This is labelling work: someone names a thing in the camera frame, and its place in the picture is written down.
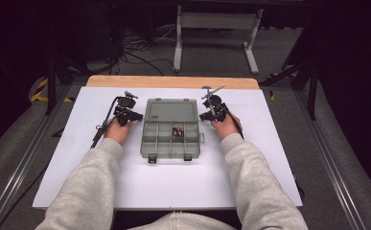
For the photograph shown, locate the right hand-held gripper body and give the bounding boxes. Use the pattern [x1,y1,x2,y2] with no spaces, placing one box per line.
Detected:
[200,83,229,119]

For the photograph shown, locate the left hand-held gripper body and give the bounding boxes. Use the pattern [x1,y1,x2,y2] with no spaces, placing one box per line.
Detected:
[115,90,139,127]

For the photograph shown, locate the grey clear plastic storage box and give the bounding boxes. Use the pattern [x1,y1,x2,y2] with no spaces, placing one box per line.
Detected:
[139,97,206,164]

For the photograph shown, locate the person's right hand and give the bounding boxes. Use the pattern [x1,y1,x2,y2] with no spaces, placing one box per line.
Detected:
[210,112,243,141]

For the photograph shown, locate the person's left hand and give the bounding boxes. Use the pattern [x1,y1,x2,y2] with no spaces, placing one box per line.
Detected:
[104,116,135,146]

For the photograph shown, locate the white table mat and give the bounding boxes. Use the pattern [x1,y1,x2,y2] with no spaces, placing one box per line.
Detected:
[32,85,304,212]

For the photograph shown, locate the yellow black floor tape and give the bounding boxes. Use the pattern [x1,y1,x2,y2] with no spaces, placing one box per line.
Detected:
[267,71,300,102]
[29,78,76,104]

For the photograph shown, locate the black tripod stand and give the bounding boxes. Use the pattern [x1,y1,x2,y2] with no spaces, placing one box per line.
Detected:
[43,52,90,117]
[259,58,319,122]

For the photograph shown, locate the white metal stand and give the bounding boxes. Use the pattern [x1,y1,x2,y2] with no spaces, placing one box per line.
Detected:
[173,4,265,75]

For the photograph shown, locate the person's grey hooded torso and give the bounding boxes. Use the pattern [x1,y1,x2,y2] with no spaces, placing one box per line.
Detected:
[127,210,239,230]

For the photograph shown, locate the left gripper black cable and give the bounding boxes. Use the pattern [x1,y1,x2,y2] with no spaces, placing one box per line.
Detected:
[90,96,121,150]

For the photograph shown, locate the black floor cables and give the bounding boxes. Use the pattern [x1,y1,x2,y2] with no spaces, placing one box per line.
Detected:
[109,27,178,78]

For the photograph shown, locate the aluminium floor rail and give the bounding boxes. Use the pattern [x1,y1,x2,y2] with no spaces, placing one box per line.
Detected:
[292,89,370,230]
[0,85,74,230]

